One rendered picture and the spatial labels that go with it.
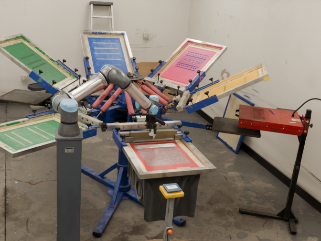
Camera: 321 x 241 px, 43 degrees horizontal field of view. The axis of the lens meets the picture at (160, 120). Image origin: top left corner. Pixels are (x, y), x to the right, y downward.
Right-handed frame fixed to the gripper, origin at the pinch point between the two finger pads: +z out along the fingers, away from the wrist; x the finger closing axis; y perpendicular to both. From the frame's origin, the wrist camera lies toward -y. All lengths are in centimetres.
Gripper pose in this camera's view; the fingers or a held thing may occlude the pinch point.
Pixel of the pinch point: (153, 136)
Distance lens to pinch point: 344.0
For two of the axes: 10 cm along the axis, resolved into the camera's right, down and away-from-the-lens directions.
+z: -0.8, 9.4, 3.4
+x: 3.3, 3.4, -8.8
